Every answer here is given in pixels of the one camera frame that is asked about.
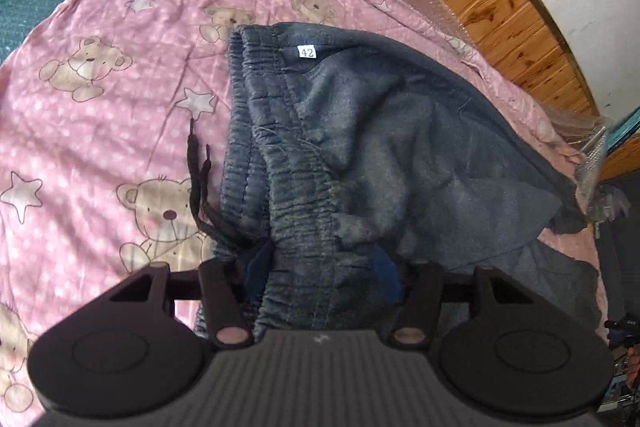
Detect pink bear printed blanket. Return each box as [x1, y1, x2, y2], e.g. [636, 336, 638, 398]
[0, 0, 608, 414]

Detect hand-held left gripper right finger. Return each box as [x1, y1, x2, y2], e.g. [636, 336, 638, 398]
[370, 244, 537, 350]

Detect teal board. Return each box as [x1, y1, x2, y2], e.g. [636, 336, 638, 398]
[597, 104, 640, 154]

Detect grey pants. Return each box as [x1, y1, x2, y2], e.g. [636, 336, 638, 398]
[187, 21, 601, 343]

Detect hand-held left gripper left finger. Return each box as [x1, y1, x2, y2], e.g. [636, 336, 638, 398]
[106, 243, 275, 349]

